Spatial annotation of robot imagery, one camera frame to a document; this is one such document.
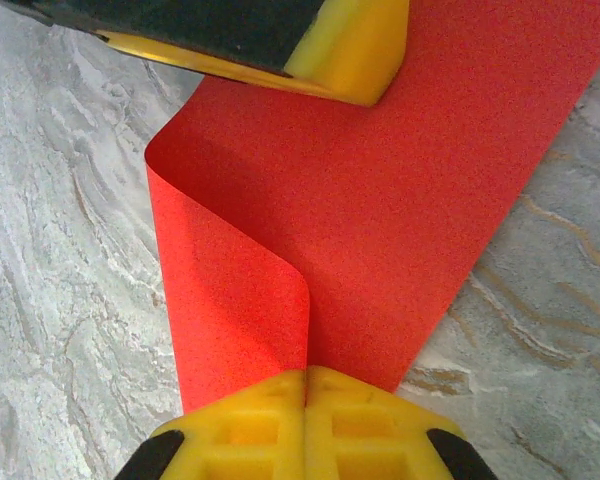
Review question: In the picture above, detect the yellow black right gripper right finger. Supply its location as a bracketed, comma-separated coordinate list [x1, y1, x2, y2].
[304, 364, 487, 480]

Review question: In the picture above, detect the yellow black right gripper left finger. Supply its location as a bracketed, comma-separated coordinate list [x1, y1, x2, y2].
[113, 369, 309, 480]

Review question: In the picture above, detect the red paper sheet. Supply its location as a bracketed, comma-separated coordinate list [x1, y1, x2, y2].
[144, 0, 600, 417]

